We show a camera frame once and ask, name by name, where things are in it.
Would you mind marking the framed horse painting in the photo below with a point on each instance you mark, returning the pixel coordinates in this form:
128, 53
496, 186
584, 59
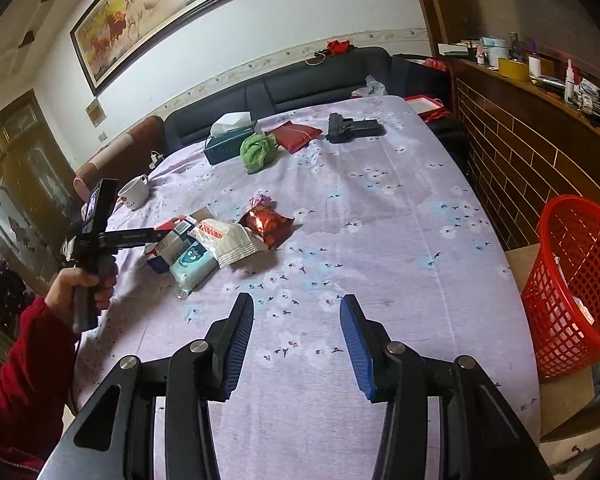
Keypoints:
112, 34

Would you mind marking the red sleeve forearm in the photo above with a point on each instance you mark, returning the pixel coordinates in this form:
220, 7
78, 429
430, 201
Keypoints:
34, 387

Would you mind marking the wooden brick-pattern cabinet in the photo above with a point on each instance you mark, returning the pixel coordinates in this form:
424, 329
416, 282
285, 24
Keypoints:
526, 146

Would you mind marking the green white small box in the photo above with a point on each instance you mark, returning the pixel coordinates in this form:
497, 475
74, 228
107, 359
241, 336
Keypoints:
161, 255

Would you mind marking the pink crumpled wrapper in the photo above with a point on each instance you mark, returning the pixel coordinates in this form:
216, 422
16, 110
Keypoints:
261, 200

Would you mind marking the floral purple tablecloth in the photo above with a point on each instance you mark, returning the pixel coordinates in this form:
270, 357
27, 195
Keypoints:
390, 220

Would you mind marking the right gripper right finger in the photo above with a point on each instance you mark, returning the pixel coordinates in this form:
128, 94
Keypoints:
366, 342

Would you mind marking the left hand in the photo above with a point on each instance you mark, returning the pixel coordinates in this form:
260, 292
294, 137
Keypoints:
62, 298

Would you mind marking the black leather sofa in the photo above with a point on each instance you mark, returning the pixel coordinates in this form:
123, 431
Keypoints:
302, 84

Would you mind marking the red flat pouch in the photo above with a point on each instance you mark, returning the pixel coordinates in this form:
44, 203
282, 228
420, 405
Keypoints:
293, 137

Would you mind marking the green crumpled towel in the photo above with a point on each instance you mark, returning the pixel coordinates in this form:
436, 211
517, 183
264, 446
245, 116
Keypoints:
257, 151

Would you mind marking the red white torn package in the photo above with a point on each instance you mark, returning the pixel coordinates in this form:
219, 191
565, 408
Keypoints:
169, 225

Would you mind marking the brown striped chair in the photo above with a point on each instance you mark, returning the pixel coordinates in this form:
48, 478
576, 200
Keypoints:
124, 158

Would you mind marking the teal wet wipes pack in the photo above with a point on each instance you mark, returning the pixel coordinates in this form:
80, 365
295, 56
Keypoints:
192, 268

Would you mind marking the white ceramic mug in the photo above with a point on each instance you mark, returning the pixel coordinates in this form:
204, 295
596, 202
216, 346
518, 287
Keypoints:
135, 193

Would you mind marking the red foil snack wrapper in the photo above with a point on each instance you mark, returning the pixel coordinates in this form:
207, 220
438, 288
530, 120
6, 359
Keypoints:
273, 228

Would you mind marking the white medicine paper bag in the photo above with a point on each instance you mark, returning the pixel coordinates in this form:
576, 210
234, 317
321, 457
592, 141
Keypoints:
228, 242

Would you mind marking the dark green tissue box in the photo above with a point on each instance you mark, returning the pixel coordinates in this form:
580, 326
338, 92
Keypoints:
226, 136

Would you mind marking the red gift box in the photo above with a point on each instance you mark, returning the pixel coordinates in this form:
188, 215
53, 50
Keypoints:
427, 109

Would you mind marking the white spray bottle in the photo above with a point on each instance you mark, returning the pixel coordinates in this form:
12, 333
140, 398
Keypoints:
570, 84

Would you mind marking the red cloth on sofa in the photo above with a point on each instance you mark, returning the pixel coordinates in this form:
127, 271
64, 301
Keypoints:
337, 47

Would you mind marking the red plastic mesh basket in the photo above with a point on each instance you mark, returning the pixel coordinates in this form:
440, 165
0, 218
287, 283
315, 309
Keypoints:
562, 294

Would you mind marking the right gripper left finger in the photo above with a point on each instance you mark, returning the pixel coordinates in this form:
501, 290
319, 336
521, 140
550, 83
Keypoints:
229, 339

